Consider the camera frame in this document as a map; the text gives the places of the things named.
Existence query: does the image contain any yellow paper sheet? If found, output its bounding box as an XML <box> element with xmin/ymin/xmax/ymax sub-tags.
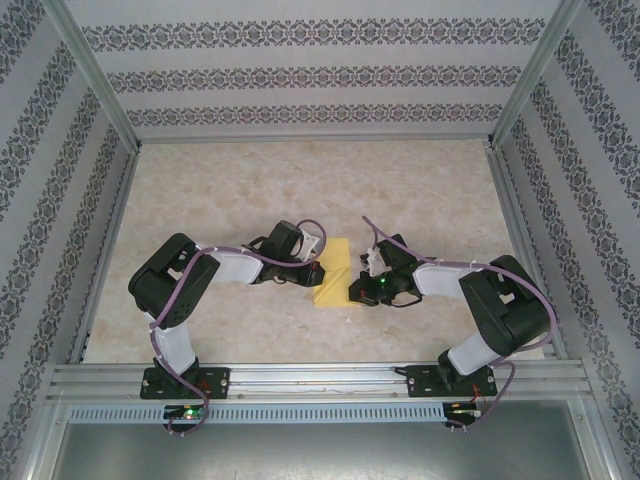
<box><xmin>312</xmin><ymin>237</ymin><xmax>353</xmax><ymax>307</ymax></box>

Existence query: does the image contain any right controller board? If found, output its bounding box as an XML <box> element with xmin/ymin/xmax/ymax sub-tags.
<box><xmin>446</xmin><ymin>402</ymin><xmax>484</xmax><ymax>419</ymax></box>

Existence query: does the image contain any brushed grey metal panel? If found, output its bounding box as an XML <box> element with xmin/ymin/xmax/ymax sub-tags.
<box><xmin>49</xmin><ymin>419</ymin><xmax>616</xmax><ymax>480</ymax></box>

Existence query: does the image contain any left controller board green light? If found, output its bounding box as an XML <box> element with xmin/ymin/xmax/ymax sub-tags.
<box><xmin>163</xmin><ymin>405</ymin><xmax>209</xmax><ymax>420</ymax></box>

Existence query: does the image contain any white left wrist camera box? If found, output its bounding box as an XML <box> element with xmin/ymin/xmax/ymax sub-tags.
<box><xmin>298</xmin><ymin>232</ymin><xmax>322</xmax><ymax>262</ymax></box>

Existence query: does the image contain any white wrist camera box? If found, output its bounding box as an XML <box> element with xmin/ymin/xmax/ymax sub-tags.
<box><xmin>298</xmin><ymin>232</ymin><xmax>322</xmax><ymax>262</ymax></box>
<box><xmin>359</xmin><ymin>247</ymin><xmax>385</xmax><ymax>275</ymax></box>

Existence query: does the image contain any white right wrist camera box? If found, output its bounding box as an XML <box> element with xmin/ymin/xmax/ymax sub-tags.
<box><xmin>359</xmin><ymin>247</ymin><xmax>385</xmax><ymax>275</ymax></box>

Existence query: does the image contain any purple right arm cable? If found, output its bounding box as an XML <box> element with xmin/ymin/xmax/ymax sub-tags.
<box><xmin>361</xmin><ymin>215</ymin><xmax>557</xmax><ymax>424</ymax></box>

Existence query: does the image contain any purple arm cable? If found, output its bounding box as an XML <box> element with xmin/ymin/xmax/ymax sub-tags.
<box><xmin>149</xmin><ymin>218</ymin><xmax>330</xmax><ymax>437</ymax></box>
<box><xmin>361</xmin><ymin>215</ymin><xmax>557</xmax><ymax>424</ymax></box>

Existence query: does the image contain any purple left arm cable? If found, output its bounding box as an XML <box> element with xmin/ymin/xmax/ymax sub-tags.
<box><xmin>149</xmin><ymin>218</ymin><xmax>330</xmax><ymax>437</ymax></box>

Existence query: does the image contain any aluminium mounting rail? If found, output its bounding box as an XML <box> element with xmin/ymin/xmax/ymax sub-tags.
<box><xmin>47</xmin><ymin>363</ymin><xmax>594</xmax><ymax>401</ymax></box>

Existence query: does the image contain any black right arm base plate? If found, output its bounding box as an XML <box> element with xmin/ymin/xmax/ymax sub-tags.
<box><xmin>405</xmin><ymin>363</ymin><xmax>499</xmax><ymax>399</ymax></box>

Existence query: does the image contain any grey slotted cable duct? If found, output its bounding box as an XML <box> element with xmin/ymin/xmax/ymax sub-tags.
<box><xmin>67</xmin><ymin>403</ymin><xmax>447</xmax><ymax>425</ymax></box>

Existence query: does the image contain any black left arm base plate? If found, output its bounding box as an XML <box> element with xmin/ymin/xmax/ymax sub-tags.
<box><xmin>139</xmin><ymin>367</ymin><xmax>232</xmax><ymax>401</ymax></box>

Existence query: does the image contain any aluminium back frame rail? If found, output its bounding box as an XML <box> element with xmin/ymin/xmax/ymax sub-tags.
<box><xmin>137</xmin><ymin>133</ymin><xmax>494</xmax><ymax>146</ymax></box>

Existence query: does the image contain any aluminium side frame rail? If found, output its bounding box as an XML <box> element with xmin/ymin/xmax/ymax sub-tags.
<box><xmin>67</xmin><ymin>147</ymin><xmax>144</xmax><ymax>366</ymax></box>
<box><xmin>487</xmin><ymin>147</ymin><xmax>569</xmax><ymax>361</ymax></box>

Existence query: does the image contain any aluminium frame post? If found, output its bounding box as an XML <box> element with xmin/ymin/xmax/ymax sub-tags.
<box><xmin>42</xmin><ymin>0</ymin><xmax>141</xmax><ymax>151</ymax></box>
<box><xmin>487</xmin><ymin>0</ymin><xmax>584</xmax><ymax>149</ymax></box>

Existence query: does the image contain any aluminium front frame bar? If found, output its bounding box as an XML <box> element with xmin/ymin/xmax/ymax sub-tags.
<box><xmin>17</xmin><ymin>399</ymin><xmax>71</xmax><ymax>480</ymax></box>
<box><xmin>579</xmin><ymin>399</ymin><xmax>627</xmax><ymax>480</ymax></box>

